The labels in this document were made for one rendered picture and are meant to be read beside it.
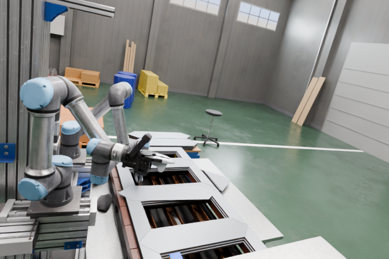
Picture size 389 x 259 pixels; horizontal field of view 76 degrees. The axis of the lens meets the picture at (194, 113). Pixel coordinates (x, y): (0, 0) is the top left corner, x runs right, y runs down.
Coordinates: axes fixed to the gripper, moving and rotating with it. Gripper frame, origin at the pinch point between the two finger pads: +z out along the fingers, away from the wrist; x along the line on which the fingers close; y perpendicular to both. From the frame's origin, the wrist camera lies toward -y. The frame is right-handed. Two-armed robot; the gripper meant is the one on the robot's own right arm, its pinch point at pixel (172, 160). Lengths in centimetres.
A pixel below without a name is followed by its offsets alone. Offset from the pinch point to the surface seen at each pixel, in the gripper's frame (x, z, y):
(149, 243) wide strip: -27, -6, 57
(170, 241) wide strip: -32, 6, 57
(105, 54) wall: -798, -400, -66
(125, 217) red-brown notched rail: -45, -25, 57
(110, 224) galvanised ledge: -55, -37, 71
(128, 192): -66, -32, 52
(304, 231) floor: -206, 160, 118
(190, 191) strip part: -86, 10, 49
